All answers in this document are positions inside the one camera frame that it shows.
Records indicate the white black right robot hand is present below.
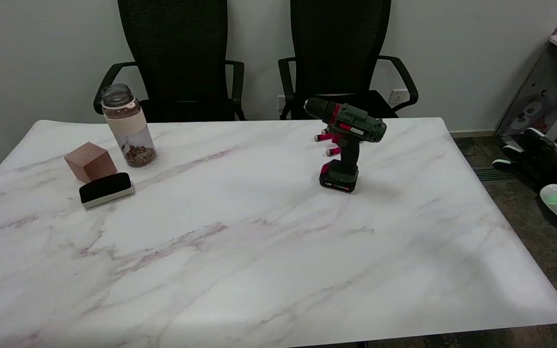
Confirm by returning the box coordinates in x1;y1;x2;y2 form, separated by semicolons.
492;128;557;195

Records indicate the green red power screwdriver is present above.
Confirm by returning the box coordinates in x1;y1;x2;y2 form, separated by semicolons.
304;97;387;193

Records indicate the dark floor vent grille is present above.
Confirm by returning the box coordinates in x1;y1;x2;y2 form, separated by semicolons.
472;166;518;182

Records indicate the white desk with panda panel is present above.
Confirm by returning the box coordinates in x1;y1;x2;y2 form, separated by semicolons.
494;34;557;145

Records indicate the black mesh office chair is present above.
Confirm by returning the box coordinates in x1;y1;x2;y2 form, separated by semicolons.
278;0;419;120
93;0;247;122

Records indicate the clear jar with beige band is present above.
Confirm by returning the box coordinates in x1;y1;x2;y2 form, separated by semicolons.
101;83;158;168

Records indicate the black white board eraser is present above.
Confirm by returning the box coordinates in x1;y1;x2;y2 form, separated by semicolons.
79;172;135;209

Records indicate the brown wooden cube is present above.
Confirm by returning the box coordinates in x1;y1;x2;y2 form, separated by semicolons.
64;142;118;184

